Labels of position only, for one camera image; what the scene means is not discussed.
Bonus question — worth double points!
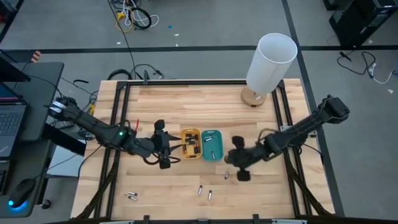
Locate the black office desk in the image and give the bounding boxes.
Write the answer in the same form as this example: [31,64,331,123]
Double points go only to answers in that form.
[0,60,87,219]

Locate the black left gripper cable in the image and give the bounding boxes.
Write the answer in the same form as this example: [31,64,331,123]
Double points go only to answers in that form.
[142,155,181,166]

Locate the black floor cable with plug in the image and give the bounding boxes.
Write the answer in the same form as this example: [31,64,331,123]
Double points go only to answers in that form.
[337,50,377,76]

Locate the black aluminium table frame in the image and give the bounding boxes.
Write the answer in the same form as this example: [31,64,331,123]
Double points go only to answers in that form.
[74,78,336,224]

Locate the black laptop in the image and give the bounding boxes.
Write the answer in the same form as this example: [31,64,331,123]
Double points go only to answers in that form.
[0,82,29,162]

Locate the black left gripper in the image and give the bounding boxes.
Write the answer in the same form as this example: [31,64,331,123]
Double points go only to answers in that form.
[152,119,183,170]

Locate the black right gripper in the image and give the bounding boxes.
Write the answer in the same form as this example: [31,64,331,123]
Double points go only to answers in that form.
[224,135,268,182]

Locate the white shade wooden table lamp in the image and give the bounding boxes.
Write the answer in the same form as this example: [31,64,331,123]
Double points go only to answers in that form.
[240,32,299,108]

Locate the yellow floor cable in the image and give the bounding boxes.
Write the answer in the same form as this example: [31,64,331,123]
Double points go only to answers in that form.
[114,11,135,34]

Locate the white floor cable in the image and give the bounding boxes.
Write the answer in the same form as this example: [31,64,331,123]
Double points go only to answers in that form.
[121,0,160,29]

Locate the long black floor cable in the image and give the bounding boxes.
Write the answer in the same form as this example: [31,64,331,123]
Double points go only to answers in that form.
[107,0,137,73]

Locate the white cable with adapter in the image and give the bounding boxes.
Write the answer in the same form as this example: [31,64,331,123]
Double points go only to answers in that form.
[368,63,398,85]

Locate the teal plastic bin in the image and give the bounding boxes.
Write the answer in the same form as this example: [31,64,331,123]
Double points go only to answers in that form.
[201,129,224,162]

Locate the black cables behind table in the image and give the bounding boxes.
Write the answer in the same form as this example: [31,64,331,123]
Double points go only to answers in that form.
[107,63,165,82]

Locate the black computer mouse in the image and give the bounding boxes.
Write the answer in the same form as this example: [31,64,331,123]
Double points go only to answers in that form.
[7,177,37,209]

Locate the black computer tower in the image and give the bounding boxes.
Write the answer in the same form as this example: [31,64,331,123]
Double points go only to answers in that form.
[328,0,398,48]

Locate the coiled black floor cable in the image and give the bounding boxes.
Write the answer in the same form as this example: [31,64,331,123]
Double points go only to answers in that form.
[128,6,153,31]

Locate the black monitor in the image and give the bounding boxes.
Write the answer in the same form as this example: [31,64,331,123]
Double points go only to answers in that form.
[0,49,32,84]

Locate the yellow plastic bin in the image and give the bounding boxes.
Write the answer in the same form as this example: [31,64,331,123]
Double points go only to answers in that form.
[180,128,203,160]

